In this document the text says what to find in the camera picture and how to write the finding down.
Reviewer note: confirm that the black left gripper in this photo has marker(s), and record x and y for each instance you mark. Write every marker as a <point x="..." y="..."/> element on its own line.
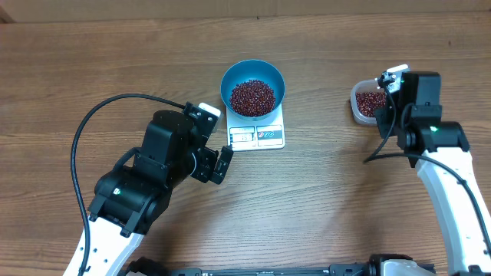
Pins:
<point x="209" y="157"/>

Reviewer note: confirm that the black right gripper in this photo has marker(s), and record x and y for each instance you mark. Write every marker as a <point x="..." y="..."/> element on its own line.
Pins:
<point x="383" y="120"/>

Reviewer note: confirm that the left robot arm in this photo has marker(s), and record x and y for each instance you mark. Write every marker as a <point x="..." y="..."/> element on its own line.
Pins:
<point x="130" y="197"/>

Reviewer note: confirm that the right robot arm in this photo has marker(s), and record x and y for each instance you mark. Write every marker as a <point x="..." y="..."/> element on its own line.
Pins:
<point x="440" y="153"/>

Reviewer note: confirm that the white digital kitchen scale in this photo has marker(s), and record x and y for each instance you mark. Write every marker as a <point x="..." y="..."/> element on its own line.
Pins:
<point x="247" y="134"/>

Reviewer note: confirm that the red beans in bowl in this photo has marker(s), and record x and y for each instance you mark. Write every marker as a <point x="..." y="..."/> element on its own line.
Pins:
<point x="253" y="98"/>

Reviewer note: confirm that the blue plastic bowl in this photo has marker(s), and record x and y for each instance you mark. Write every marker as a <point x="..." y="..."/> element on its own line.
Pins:
<point x="252" y="70"/>

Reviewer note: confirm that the clear plastic food container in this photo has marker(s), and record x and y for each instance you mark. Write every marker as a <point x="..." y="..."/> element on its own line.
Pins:
<point x="363" y="86"/>

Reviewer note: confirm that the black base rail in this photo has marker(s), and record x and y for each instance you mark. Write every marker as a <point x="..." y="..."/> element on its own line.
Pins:
<point x="145" y="266"/>

